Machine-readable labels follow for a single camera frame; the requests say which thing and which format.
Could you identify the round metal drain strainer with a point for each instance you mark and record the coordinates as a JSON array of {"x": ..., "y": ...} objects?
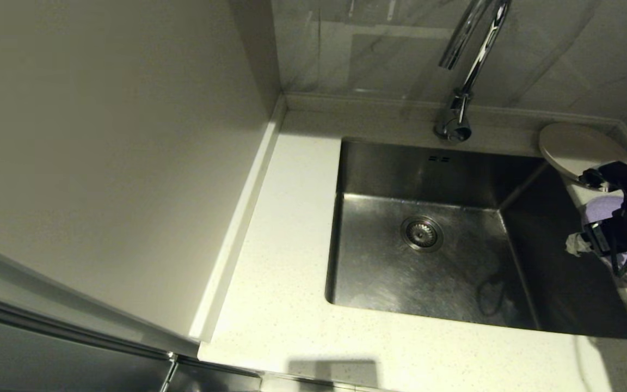
[{"x": 421, "y": 234}]

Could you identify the tall beige side panel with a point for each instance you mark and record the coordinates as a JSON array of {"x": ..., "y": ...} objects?
[{"x": 101, "y": 136}]

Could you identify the grey under-counter cabinet front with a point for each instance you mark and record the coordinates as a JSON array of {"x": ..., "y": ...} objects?
[{"x": 215, "y": 381}]

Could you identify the stainless steel sink basin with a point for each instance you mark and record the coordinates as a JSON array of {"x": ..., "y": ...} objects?
[{"x": 379, "y": 272}]

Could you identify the grey glossy refrigerator door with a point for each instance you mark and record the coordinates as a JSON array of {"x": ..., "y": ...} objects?
[
  {"x": 19, "y": 280},
  {"x": 47, "y": 365}
]

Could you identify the chrome kitchen faucet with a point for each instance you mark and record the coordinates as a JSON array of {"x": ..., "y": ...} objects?
[{"x": 452, "y": 117}]

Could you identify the beige round plate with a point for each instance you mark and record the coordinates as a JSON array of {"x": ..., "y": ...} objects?
[{"x": 575, "y": 147}]

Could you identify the purple round plate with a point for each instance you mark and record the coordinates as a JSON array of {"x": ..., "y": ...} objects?
[{"x": 602, "y": 209}]

